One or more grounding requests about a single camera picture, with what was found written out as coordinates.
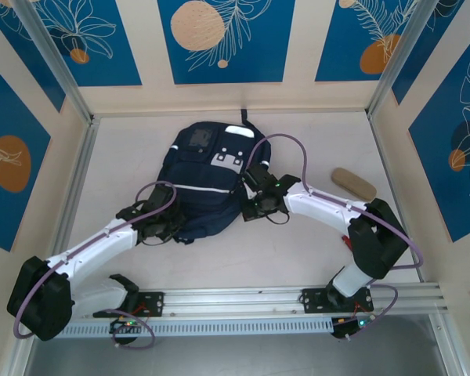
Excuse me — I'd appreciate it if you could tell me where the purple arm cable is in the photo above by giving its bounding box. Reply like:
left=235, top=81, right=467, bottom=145
left=14, top=181, right=178, bottom=350
left=247, top=133, right=425, bottom=342

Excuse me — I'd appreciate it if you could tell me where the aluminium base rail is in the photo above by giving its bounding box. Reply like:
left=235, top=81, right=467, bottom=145
left=17, top=282, right=451, bottom=323

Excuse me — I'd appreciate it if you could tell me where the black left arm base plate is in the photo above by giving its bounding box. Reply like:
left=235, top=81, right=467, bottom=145
left=92, top=290, right=165, bottom=318

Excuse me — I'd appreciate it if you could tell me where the aluminium side rail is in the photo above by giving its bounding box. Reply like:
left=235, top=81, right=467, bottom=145
left=42, top=119, right=99, bottom=293

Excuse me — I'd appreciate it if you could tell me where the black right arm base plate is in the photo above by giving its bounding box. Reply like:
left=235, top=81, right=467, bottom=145
left=300, top=287, right=375, bottom=314

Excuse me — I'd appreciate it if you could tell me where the aluminium frame post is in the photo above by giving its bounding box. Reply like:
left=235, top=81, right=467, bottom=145
left=366, top=0, right=426, bottom=121
left=10, top=0, right=95, bottom=125

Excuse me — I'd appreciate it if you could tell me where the grey slotted cable duct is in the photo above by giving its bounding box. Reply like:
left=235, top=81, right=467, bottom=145
left=34, top=317, right=336, bottom=338

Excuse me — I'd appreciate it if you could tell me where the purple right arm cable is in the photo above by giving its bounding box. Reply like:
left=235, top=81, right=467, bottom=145
left=247, top=133, right=425, bottom=342

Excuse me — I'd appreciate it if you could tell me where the tan glasses case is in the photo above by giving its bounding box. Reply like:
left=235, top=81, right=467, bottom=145
left=331, top=167, right=378, bottom=201

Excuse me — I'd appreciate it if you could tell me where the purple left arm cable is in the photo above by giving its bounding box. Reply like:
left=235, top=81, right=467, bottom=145
left=14, top=181, right=178, bottom=350

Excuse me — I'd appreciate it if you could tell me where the navy blue backpack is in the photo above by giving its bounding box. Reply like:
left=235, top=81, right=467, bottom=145
left=160, top=109, right=273, bottom=246

